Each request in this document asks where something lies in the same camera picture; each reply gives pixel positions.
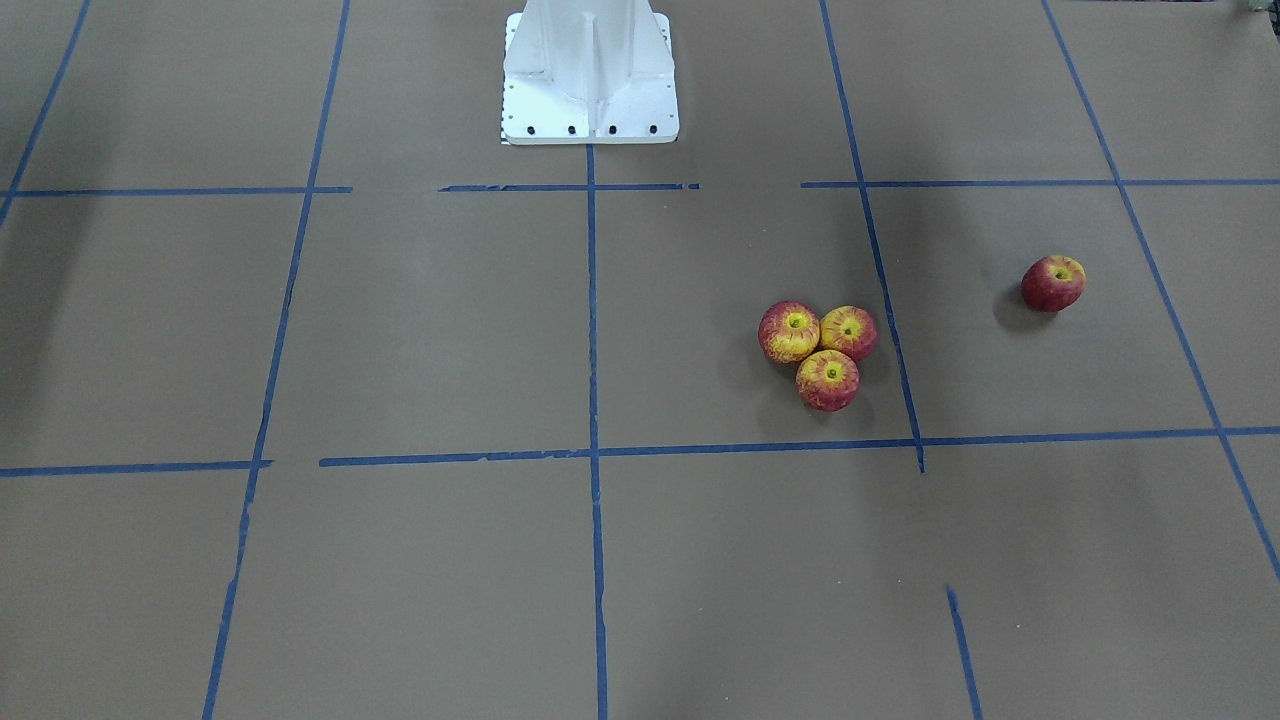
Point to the dark red lone apple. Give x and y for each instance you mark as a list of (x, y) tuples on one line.
[(1053, 283)]

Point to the red yellow apple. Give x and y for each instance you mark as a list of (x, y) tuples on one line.
[(788, 332), (851, 330), (827, 381)]

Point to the red yellow apple front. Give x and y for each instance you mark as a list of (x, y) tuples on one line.
[(827, 381)]

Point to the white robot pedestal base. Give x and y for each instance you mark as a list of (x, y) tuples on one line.
[(577, 72)]

